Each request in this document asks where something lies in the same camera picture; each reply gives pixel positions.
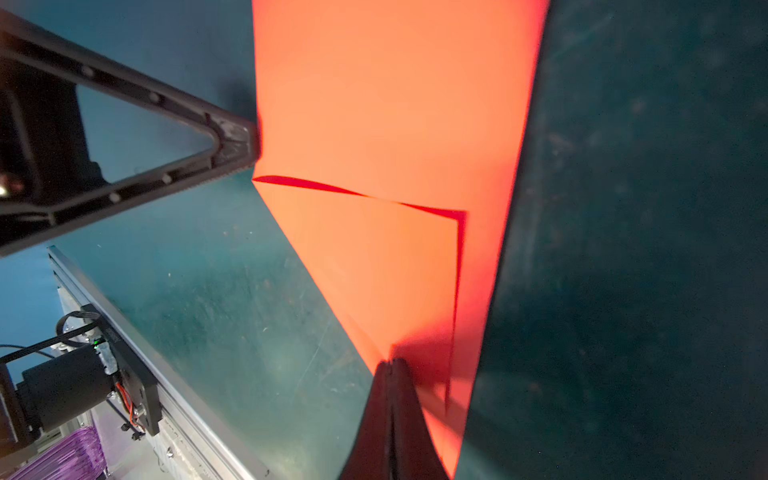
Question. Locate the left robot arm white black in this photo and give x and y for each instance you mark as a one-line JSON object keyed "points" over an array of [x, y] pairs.
{"points": [[54, 392]]}

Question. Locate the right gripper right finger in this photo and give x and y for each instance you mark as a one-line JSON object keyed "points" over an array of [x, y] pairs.
{"points": [[413, 450]]}

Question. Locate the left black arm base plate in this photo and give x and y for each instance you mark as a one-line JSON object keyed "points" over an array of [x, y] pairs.
{"points": [[134, 383]]}

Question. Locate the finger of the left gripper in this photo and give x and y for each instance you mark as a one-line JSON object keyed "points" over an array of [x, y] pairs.
{"points": [[49, 184]]}

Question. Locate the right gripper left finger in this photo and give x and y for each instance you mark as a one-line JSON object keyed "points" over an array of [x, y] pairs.
{"points": [[370, 455]]}

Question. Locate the red square paper sheet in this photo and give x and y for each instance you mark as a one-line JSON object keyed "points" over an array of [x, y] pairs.
{"points": [[391, 135]]}

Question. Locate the front aluminium rail base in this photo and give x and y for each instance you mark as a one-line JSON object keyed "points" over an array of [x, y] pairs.
{"points": [[193, 442]]}

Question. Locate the purple blue glass vase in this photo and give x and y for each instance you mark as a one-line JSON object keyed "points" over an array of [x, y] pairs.
{"points": [[77, 456]]}

